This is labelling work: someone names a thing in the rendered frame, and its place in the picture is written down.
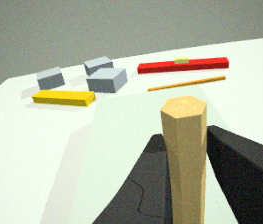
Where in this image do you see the grey block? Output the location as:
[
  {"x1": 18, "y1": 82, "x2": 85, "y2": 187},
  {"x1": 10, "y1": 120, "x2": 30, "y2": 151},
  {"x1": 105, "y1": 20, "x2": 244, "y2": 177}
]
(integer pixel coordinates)
[
  {"x1": 37, "y1": 67, "x2": 64, "y2": 91},
  {"x1": 83, "y1": 56, "x2": 114, "y2": 77},
  {"x1": 86, "y1": 68, "x2": 127, "y2": 93}
]

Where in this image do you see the orange thin stick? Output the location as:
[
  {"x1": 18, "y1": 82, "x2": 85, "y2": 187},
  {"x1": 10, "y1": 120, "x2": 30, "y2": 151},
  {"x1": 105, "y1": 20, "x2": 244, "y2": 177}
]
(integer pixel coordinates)
[{"x1": 147, "y1": 76, "x2": 225, "y2": 91}]

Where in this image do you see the awl with tan wooden handle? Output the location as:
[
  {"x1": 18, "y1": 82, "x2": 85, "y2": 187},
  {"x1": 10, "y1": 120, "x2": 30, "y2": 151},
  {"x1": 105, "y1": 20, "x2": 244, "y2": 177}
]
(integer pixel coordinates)
[{"x1": 160, "y1": 95, "x2": 207, "y2": 224}]

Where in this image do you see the yellow flat bar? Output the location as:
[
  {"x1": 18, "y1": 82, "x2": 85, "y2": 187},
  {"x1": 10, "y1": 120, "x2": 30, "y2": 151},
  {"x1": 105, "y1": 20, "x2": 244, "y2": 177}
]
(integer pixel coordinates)
[{"x1": 33, "y1": 91, "x2": 96, "y2": 107}]

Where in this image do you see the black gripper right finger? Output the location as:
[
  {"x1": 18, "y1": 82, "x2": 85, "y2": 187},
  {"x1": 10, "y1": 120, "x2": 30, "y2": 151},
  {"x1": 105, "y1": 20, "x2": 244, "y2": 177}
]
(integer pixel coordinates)
[{"x1": 207, "y1": 125, "x2": 263, "y2": 224}]

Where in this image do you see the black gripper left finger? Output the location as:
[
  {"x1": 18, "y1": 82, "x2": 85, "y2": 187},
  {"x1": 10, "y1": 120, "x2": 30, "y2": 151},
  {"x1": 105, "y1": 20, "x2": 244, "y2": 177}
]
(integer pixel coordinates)
[{"x1": 92, "y1": 133, "x2": 172, "y2": 224}]

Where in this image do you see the red spirit level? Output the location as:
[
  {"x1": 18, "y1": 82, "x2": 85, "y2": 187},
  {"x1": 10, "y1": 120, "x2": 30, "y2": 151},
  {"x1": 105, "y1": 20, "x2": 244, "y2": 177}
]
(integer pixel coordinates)
[{"x1": 136, "y1": 56, "x2": 229, "y2": 75}]

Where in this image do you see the white panel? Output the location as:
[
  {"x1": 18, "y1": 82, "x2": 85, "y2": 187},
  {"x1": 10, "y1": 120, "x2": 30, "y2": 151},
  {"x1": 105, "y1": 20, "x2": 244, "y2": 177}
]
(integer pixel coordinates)
[{"x1": 68, "y1": 85, "x2": 239, "y2": 224}]

